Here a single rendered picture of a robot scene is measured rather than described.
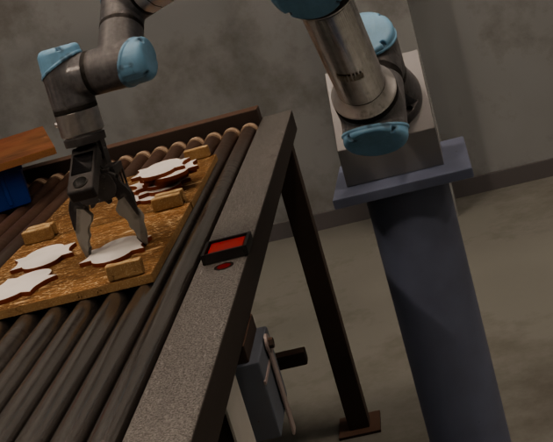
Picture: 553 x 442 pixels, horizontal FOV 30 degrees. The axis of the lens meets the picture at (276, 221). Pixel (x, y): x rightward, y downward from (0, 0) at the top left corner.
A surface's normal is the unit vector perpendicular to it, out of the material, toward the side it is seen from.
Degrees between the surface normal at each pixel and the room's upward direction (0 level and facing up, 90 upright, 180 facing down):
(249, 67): 90
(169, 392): 0
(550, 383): 0
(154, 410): 0
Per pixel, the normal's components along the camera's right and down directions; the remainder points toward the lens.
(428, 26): -0.11, 0.30
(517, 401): -0.27, -0.93
